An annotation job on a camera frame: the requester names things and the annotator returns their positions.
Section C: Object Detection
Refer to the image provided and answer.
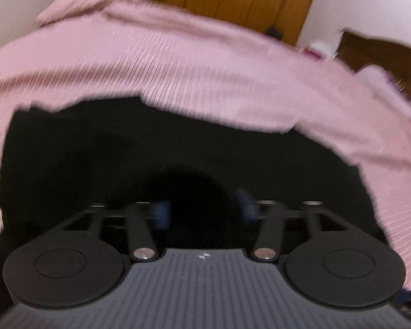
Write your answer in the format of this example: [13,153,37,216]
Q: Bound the pink checked bed sheet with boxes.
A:
[0,0,411,293]

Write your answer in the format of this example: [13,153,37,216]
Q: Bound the black pants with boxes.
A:
[0,96,388,319]

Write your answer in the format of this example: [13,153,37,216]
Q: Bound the white box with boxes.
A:
[306,40,339,59]

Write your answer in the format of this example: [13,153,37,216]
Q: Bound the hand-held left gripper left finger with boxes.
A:
[62,199,172,263]

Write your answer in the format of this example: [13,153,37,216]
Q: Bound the pink checked pillow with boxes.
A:
[34,0,125,25]

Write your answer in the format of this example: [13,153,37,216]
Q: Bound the small pink pillow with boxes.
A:
[356,64,411,121]

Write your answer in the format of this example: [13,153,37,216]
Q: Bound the dark wooden bed board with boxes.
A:
[337,30,411,112]

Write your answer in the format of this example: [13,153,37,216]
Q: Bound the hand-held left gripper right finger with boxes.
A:
[235,188,350,263]

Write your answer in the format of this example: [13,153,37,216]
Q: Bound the black wardrobe handle tassel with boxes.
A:
[266,23,285,40]

